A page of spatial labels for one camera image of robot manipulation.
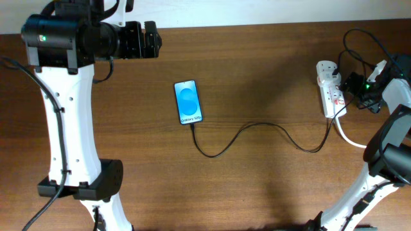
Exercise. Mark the white USB charger plug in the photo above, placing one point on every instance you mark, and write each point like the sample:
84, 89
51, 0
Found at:
325, 68

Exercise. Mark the white power strip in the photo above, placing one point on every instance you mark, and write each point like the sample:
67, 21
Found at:
333, 101

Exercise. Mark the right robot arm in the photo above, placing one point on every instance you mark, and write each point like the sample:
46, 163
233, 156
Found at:
387, 160

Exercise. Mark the blue Galaxy smartphone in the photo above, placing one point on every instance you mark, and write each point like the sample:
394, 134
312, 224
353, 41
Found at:
188, 102

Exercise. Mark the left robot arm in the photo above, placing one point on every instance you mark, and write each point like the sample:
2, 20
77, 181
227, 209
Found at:
63, 43

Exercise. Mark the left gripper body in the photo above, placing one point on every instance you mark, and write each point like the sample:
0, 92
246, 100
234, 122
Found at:
130, 43

